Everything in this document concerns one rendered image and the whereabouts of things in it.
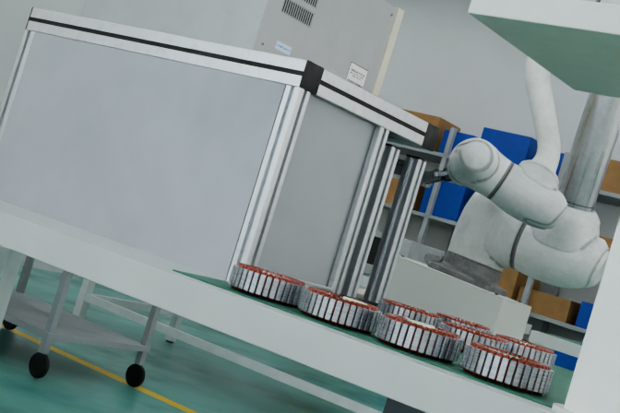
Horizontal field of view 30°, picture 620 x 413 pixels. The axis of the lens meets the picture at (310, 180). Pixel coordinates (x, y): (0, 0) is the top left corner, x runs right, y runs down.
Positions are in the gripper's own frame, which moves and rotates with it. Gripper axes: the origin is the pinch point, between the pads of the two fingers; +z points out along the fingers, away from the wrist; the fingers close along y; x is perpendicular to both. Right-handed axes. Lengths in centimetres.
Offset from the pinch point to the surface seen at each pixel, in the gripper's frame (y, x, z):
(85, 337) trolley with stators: -130, -31, 179
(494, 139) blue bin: 120, 98, 594
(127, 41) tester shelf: -69, 18, -97
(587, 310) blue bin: 163, -39, 539
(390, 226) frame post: -24, -17, -81
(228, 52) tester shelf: -51, 11, -110
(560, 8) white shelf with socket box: -9, 0, -166
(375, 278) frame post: -28, -27, -80
